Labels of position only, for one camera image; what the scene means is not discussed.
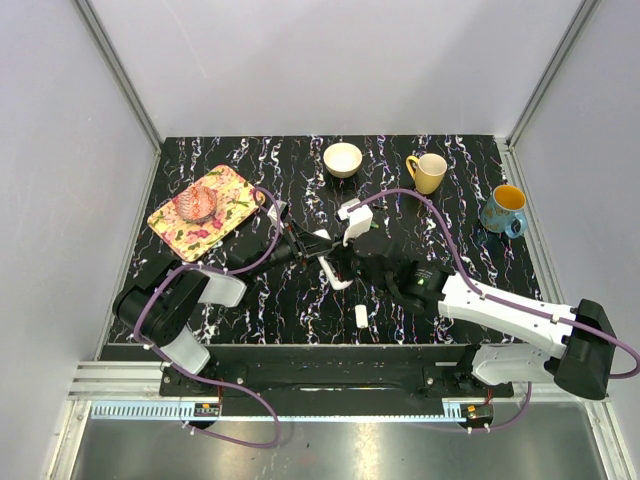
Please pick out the cream ceramic bowl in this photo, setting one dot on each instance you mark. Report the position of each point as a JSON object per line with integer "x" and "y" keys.
{"x": 342, "y": 160}

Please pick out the aluminium frame post left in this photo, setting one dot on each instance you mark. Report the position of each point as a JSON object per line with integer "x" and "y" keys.
{"x": 99, "y": 35}

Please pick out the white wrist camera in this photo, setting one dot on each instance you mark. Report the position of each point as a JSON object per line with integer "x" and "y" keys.
{"x": 277, "y": 213}
{"x": 359, "y": 217}

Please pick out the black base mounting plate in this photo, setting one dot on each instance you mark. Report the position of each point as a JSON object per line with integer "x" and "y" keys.
{"x": 347, "y": 380}

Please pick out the yellow mug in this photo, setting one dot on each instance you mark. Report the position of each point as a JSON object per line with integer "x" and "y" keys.
{"x": 427, "y": 171}

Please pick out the aluminium frame post right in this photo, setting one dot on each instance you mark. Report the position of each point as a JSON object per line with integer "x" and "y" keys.
{"x": 569, "y": 39}

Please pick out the blue butterfly mug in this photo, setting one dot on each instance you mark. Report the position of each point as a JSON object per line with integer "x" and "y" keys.
{"x": 504, "y": 212}

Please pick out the white remote battery cover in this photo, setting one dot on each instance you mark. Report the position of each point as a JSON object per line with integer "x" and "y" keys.
{"x": 361, "y": 316}

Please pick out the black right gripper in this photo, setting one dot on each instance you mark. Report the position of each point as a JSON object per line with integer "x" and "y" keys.
{"x": 342, "y": 254}

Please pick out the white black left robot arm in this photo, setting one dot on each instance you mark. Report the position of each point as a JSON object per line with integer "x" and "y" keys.
{"x": 161, "y": 299}

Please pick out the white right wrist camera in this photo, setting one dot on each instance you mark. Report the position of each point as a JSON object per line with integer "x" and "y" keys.
{"x": 359, "y": 217}

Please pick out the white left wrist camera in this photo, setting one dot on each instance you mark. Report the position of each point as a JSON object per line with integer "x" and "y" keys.
{"x": 277, "y": 213}

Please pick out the aluminium frame post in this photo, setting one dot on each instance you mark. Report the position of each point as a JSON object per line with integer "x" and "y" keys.
{"x": 569, "y": 39}
{"x": 99, "y": 35}

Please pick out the floral rectangular tray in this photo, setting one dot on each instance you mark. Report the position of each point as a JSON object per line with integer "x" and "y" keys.
{"x": 237, "y": 200}

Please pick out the pink patterned glass bowl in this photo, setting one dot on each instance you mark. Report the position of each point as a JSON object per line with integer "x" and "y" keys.
{"x": 196, "y": 204}

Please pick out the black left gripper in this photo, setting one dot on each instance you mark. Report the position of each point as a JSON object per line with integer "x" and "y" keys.
{"x": 307, "y": 244}

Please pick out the white remote control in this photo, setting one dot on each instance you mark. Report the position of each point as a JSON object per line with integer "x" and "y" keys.
{"x": 331, "y": 273}

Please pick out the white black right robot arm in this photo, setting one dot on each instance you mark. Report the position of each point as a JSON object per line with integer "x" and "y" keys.
{"x": 570, "y": 346}

